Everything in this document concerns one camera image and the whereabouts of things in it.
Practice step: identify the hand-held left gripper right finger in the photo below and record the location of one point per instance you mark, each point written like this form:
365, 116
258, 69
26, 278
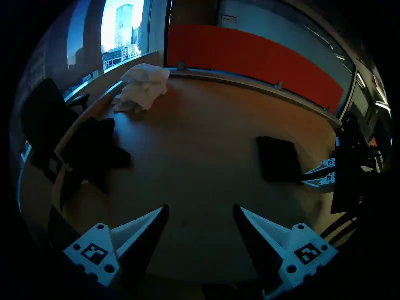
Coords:
297, 253

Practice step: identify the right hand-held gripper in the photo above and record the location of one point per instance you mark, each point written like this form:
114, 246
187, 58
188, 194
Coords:
350, 168

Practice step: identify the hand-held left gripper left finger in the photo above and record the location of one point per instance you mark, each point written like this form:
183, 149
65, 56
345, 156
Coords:
97, 250

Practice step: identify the black towel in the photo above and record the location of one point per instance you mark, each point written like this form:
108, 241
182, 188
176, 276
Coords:
279, 158

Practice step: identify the heap of black towels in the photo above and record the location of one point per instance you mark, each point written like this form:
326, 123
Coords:
93, 150

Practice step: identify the red desk screen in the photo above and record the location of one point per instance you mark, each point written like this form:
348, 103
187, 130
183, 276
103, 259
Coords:
250, 62

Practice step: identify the black office chair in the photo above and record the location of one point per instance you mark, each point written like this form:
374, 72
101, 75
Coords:
51, 125

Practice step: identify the heap of white towels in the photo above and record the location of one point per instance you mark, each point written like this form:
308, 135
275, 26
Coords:
142, 89

